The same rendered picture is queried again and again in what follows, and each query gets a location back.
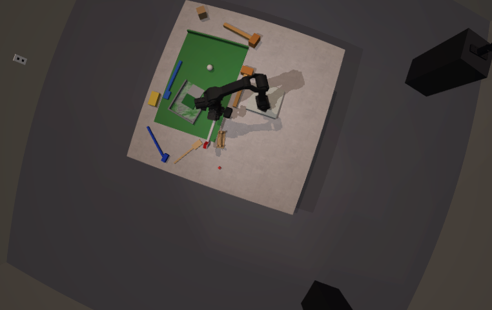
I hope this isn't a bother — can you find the green putting mat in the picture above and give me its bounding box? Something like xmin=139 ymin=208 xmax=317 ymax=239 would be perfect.
xmin=154 ymin=32 xmax=248 ymax=140

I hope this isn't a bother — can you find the yellow rectangular block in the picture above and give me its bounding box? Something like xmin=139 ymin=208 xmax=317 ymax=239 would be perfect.
xmin=148 ymin=91 xmax=161 ymax=107

